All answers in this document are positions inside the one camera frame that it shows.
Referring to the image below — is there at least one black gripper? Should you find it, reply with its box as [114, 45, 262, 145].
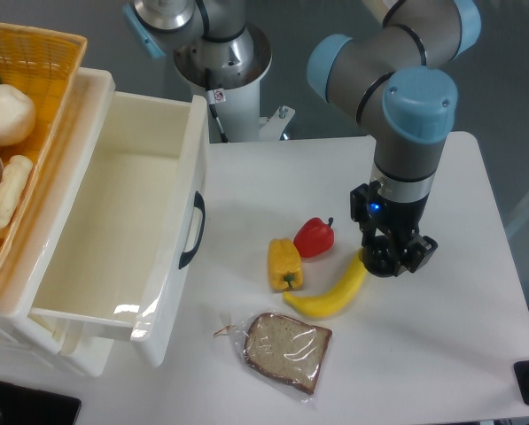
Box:
[350, 181, 438, 276]

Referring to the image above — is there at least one dark purple mangosteen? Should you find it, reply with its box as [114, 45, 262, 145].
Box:
[362, 236, 402, 278]

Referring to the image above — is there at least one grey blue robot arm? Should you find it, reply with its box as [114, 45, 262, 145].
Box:
[123, 1, 481, 277]

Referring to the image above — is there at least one open upper white drawer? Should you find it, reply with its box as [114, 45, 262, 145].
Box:
[34, 92, 209, 367]

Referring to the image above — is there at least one white drawer cabinet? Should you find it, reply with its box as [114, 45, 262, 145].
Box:
[0, 67, 115, 376]

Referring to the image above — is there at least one red bell pepper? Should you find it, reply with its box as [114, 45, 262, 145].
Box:
[293, 217, 335, 259]

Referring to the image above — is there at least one yellow banana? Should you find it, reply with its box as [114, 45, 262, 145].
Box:
[283, 249, 367, 319]

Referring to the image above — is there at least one yellow bell pepper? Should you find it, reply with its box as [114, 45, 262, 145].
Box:
[268, 238, 303, 291]

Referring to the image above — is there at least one bagged brown bread slice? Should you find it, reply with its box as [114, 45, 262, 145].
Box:
[213, 311, 332, 404]

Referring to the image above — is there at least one knobbly beige bread roll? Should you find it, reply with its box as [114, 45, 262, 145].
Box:
[0, 155, 33, 239]

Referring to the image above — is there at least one yellow woven basket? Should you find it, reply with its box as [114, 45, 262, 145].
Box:
[0, 22, 87, 274]

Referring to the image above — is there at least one round white bun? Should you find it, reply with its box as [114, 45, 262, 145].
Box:
[0, 84, 36, 147]

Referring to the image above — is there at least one black device bottom left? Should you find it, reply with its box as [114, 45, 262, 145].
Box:
[0, 381, 82, 425]

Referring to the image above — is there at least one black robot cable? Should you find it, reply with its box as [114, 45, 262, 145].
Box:
[204, 66, 229, 143]

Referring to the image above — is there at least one dark drawer handle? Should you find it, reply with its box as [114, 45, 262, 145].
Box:
[178, 191, 206, 269]

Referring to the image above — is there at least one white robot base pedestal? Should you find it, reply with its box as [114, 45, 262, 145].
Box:
[174, 23, 296, 143]

